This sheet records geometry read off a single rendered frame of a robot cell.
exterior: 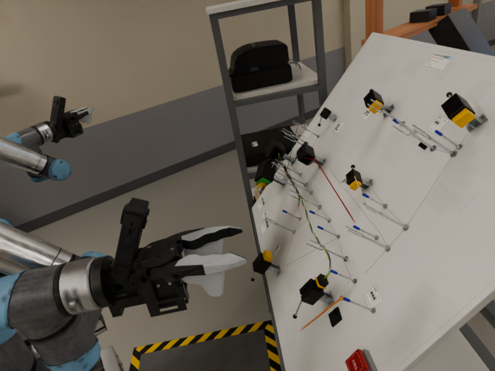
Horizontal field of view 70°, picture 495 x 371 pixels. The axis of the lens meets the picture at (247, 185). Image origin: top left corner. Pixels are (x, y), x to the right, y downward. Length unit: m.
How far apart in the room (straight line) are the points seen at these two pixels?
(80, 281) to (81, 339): 0.13
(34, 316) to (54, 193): 3.90
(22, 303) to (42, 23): 3.74
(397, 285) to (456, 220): 0.20
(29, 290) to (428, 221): 0.82
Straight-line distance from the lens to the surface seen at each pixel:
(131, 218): 0.48
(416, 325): 0.89
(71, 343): 0.63
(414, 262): 0.93
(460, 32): 3.21
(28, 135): 1.48
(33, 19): 4.18
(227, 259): 0.47
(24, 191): 4.43
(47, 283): 0.56
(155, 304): 0.53
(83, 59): 4.21
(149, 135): 4.45
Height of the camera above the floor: 1.89
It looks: 28 degrees down
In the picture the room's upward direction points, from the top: 11 degrees counter-clockwise
